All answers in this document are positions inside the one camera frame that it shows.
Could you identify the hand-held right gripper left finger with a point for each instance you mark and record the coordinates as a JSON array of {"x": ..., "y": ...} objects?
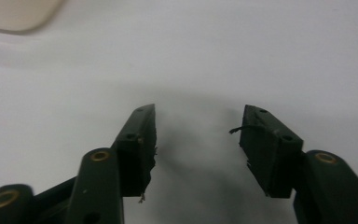
[{"x": 136, "y": 149}]

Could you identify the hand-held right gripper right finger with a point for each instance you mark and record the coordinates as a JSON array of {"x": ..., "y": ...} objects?
[{"x": 270, "y": 146}]

